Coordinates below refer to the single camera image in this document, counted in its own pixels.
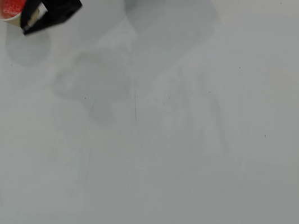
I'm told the black oblong wrist camera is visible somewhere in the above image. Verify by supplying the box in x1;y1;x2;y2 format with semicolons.
38;0;84;28

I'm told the red foam cube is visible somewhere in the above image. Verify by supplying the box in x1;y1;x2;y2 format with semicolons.
1;0;28;18

